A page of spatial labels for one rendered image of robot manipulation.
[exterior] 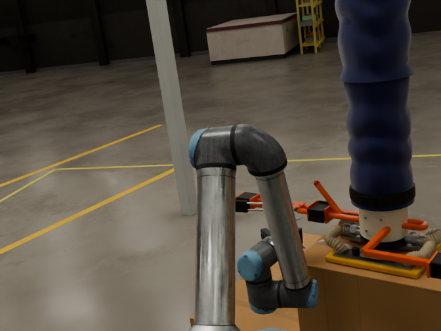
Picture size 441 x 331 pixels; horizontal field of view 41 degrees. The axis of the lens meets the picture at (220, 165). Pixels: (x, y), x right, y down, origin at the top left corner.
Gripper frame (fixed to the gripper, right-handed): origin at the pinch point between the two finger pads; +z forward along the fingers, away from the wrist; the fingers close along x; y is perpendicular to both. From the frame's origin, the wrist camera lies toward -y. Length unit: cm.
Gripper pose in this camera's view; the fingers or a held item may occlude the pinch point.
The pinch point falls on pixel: (297, 225)
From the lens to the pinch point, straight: 221.4
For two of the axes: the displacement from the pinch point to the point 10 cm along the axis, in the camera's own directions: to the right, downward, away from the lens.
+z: 6.0, -2.9, 7.4
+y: 7.9, 0.7, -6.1
